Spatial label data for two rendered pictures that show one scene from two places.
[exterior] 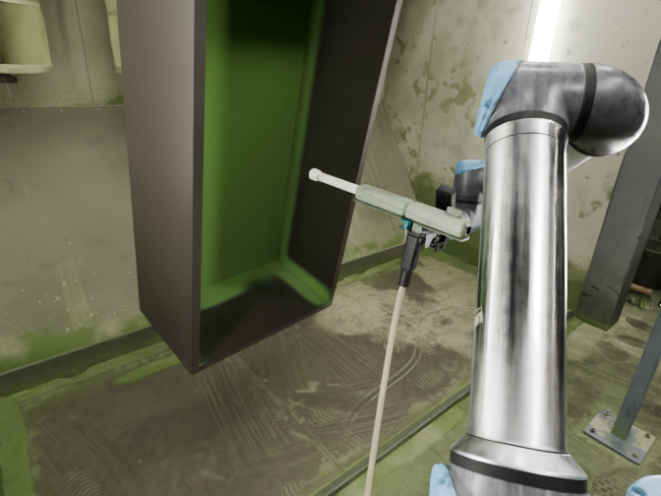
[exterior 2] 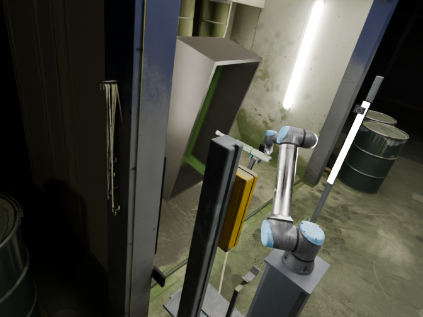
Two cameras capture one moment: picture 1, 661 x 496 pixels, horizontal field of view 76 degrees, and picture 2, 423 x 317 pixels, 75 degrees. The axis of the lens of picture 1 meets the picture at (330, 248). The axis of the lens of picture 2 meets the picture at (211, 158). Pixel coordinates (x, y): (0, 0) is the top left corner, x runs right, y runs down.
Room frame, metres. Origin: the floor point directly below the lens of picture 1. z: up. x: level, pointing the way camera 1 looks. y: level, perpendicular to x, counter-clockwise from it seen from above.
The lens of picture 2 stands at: (-0.78, 0.50, 1.91)
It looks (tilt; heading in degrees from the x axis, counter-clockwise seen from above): 29 degrees down; 348
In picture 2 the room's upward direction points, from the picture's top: 11 degrees clockwise
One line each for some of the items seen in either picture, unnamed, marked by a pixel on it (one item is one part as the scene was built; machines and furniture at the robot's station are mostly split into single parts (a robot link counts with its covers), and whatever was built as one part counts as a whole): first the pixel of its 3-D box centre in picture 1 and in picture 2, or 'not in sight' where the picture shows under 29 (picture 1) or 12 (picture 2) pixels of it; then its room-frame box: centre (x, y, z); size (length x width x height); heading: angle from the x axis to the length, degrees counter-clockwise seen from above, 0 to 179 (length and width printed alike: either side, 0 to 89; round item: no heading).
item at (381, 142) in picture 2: not in sight; (370, 158); (2.24, -2.39, 0.44); 0.59 x 0.58 x 0.89; 145
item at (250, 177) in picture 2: not in sight; (225, 205); (-0.18, 0.30, 1.42); 0.12 x 0.06 x 0.26; 40
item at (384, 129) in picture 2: not in sight; (384, 130); (2.24, -2.40, 0.86); 0.54 x 0.54 x 0.01
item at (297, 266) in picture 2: not in sight; (300, 256); (0.28, -0.39, 0.69); 0.19 x 0.19 x 0.10
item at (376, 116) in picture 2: not in sight; (376, 116); (2.82, -2.69, 0.86); 0.54 x 0.54 x 0.01
